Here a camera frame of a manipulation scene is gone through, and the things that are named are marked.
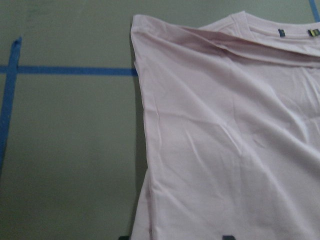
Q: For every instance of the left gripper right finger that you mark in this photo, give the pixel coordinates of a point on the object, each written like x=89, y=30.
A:
x=228, y=233

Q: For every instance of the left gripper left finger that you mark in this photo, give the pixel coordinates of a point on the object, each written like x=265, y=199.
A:
x=124, y=237

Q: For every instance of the pink t-shirt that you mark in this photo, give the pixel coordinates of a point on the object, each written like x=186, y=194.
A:
x=232, y=128

